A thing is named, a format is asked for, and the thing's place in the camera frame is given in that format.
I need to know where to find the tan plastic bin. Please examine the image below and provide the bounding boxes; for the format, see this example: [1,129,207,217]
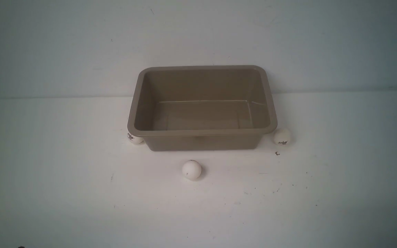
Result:
[127,65,278,151]

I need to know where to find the white ball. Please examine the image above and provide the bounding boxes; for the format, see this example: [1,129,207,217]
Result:
[272,128,292,146]
[126,132,143,145]
[182,160,203,181]

